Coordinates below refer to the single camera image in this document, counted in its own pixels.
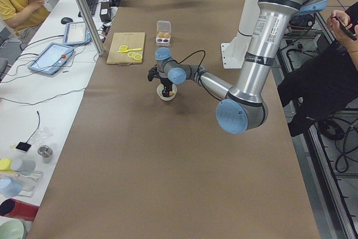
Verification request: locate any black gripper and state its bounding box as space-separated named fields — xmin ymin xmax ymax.
xmin=159 ymin=77 xmax=172 ymax=97

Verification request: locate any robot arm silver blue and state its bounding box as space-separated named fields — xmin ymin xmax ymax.
xmin=148 ymin=0 xmax=328 ymax=134

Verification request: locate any clear plastic egg box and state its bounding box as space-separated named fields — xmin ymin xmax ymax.
xmin=156 ymin=20 xmax=171 ymax=46

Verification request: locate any black power adapter box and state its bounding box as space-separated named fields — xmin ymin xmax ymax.
xmin=100 ymin=2 xmax=111 ymax=22

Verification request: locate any white bowl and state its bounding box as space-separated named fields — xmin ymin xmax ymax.
xmin=157 ymin=84 xmax=177 ymax=101

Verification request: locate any wooden cutting board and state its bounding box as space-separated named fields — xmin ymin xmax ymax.
xmin=106 ymin=32 xmax=145 ymax=65

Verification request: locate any lemon slice near knife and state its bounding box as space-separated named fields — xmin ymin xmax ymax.
xmin=118 ymin=45 xmax=129 ymax=52

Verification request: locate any blue teach pendant far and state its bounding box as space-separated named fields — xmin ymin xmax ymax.
xmin=63 ymin=22 xmax=91 ymax=46

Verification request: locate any blue teach pendant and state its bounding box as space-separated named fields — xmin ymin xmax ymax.
xmin=28 ymin=43 xmax=74 ymax=76
xmin=63 ymin=22 xmax=91 ymax=46

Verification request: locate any blue teach pendant near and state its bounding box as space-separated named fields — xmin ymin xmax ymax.
xmin=28 ymin=43 xmax=74 ymax=76

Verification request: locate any black computer mouse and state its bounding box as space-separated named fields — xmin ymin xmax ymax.
xmin=60 ymin=17 xmax=73 ymax=25

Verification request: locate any steel cup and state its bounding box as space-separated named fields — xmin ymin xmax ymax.
xmin=37 ymin=145 xmax=53 ymax=163

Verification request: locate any small black square pad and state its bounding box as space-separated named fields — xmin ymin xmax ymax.
xmin=15 ymin=142 xmax=31 ymax=152

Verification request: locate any grey plastic cup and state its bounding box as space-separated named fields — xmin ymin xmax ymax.
xmin=10 ymin=158 xmax=36 ymax=175

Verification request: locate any person in black shirt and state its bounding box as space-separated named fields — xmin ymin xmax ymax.
xmin=277 ymin=3 xmax=357 ymax=137

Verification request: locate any person in yellow shirt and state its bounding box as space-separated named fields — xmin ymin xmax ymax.
xmin=1 ymin=0 xmax=50 ymax=44

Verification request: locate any yellow plastic cup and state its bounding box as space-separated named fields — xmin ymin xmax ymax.
xmin=0 ymin=158 xmax=12 ymax=171

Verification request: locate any black smartphone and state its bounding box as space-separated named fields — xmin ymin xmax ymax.
xmin=334 ymin=16 xmax=357 ymax=41

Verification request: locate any red cylinder bottle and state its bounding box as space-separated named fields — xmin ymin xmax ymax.
xmin=1 ymin=198 xmax=39 ymax=222

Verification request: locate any pale green bowl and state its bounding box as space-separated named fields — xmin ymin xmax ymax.
xmin=0 ymin=219 xmax=27 ymax=239

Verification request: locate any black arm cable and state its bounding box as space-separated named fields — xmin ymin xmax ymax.
xmin=177 ymin=50 xmax=206 ymax=76

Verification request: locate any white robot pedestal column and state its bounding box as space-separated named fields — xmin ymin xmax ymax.
xmin=221 ymin=0 xmax=260 ymax=69

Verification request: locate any aluminium frame post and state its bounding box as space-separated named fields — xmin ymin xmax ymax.
xmin=76 ymin=0 xmax=105 ymax=56

